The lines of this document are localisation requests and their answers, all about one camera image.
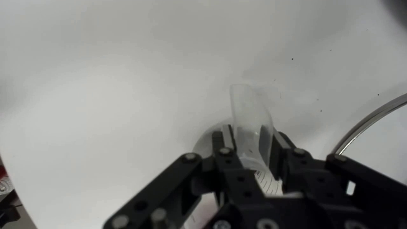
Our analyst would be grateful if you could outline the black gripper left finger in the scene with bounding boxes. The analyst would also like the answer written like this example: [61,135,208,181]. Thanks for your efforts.
[103,125,266,229]

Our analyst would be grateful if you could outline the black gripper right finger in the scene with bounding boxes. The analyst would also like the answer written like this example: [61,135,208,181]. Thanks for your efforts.
[258,126,407,229]

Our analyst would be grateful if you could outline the glass pot lid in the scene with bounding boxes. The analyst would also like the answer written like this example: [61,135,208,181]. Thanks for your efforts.
[329,92,407,157]

